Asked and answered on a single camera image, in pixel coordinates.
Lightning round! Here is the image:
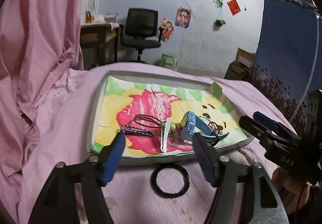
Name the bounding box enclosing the large silver bangle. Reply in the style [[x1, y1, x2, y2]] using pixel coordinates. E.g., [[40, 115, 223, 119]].
[[157, 134, 179, 147]]

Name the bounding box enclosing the black fabric hair tie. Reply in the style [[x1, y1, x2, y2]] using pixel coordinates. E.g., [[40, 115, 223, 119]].
[[150, 162, 190, 199]]

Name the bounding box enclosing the flower pearl hair tie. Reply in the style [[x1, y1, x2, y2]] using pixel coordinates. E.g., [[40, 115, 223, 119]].
[[132, 114, 177, 134]]

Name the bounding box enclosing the white hair clip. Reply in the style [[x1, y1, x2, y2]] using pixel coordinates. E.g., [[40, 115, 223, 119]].
[[160, 118, 172, 153]]

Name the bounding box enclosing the right hand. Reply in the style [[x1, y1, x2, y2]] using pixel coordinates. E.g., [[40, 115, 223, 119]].
[[271, 167, 321, 216]]

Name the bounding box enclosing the blue smart watch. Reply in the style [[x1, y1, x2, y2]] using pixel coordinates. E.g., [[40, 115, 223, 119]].
[[179, 111, 230, 145]]

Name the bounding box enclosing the blue starry curtain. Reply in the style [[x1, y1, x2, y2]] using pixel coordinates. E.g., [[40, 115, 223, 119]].
[[249, 0, 321, 134]]

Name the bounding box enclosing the grey cardboard box tray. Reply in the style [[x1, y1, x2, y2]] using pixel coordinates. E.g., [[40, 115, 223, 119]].
[[87, 71, 253, 166]]

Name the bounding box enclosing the green plastic stool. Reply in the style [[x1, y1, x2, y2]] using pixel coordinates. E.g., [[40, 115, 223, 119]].
[[160, 52, 178, 71]]

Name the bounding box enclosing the wooden desk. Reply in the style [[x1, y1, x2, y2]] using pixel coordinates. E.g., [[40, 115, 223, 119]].
[[80, 22, 121, 66]]

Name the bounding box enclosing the cartoon poster upper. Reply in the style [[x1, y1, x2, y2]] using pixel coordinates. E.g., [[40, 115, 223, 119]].
[[175, 7, 192, 29]]

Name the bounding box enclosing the cartoon poster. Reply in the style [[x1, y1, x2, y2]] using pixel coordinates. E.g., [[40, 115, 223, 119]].
[[156, 18, 175, 42], [175, 7, 192, 29]]

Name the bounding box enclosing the black office chair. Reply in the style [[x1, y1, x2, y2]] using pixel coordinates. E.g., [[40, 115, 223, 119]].
[[120, 8, 164, 63]]

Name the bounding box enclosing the cartoon poster lower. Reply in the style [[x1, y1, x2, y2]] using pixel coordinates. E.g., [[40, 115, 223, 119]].
[[156, 18, 175, 42]]

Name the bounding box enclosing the black braided bracelet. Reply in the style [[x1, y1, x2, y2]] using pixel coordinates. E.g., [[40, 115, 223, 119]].
[[119, 124, 154, 137]]

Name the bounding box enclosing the cardboard box by wall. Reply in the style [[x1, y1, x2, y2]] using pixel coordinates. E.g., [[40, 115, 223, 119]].
[[224, 48, 256, 81]]

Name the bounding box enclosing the red paper on wall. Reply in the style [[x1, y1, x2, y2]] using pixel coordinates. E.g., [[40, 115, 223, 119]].
[[226, 0, 241, 16]]

